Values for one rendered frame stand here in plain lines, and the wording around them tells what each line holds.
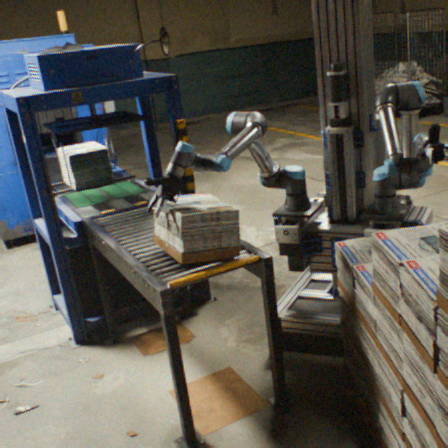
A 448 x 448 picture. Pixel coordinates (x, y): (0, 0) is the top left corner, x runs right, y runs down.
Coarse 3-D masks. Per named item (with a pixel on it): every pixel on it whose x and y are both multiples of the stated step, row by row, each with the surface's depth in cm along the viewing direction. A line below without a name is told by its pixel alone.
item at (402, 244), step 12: (408, 228) 216; (420, 228) 215; (432, 228) 214; (384, 240) 207; (396, 240) 206; (408, 240) 205; (420, 240) 204; (432, 240) 203; (396, 252) 197; (408, 252) 196; (420, 252) 195; (432, 252) 194
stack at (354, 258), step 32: (352, 256) 258; (352, 288) 255; (352, 320) 264; (384, 320) 215; (352, 352) 277; (416, 352) 185; (384, 384) 225; (416, 384) 189; (384, 416) 234; (416, 416) 193
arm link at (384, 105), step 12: (384, 96) 289; (396, 96) 289; (384, 108) 288; (384, 120) 286; (384, 132) 285; (396, 132) 283; (396, 144) 280; (396, 156) 277; (396, 168) 276; (408, 168) 276
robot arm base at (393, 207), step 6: (378, 198) 308; (384, 198) 307; (390, 198) 307; (396, 198) 310; (378, 204) 309; (384, 204) 307; (390, 204) 307; (396, 204) 309; (372, 210) 313; (378, 210) 309; (384, 210) 307; (390, 210) 307; (396, 210) 309
